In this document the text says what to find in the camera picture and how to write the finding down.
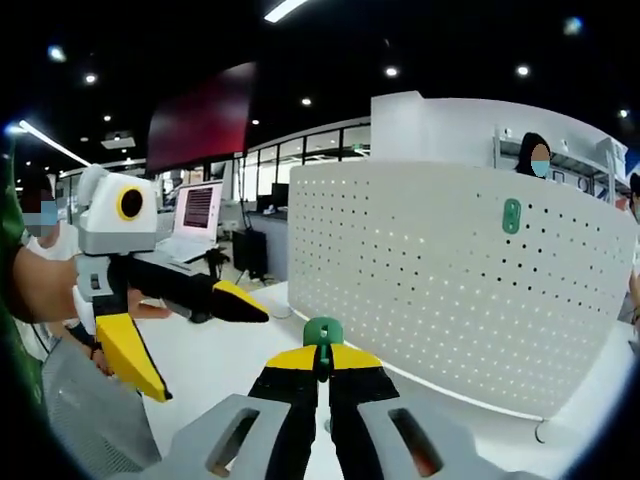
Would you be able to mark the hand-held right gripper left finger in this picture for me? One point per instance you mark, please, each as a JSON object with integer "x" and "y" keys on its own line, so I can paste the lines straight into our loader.
{"x": 250, "y": 440}

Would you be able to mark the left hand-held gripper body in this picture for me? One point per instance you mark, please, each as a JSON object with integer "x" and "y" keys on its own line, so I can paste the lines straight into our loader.
{"x": 107, "y": 230}

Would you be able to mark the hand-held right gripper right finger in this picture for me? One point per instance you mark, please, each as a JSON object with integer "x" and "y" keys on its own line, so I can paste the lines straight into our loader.
{"x": 380, "y": 440}

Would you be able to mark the green hook assembly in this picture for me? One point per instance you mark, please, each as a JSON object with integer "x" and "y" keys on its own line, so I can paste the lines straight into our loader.
{"x": 511, "y": 221}
{"x": 324, "y": 330}

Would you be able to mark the white perforated mounting plate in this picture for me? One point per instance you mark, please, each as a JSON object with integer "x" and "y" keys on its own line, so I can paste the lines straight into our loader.
{"x": 400, "y": 250}

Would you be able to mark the black cabinet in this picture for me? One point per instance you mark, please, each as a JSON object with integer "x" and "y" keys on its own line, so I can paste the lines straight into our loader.
{"x": 250, "y": 254}

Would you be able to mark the grey mesh office chair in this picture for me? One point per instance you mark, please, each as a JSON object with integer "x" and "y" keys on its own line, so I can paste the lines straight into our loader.
{"x": 95, "y": 425}

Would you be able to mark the open white laptop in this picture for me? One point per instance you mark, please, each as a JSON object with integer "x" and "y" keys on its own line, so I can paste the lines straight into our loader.
{"x": 197, "y": 210}

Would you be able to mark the large dark red screen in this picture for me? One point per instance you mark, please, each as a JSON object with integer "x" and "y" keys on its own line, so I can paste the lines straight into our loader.
{"x": 200, "y": 120}

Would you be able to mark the long ceiling strip light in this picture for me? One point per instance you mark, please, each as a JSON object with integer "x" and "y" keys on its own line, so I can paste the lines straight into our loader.
{"x": 285, "y": 8}

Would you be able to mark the grey metal storage shelf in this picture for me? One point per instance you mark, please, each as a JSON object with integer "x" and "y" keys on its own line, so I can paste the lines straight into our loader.
{"x": 570, "y": 160}

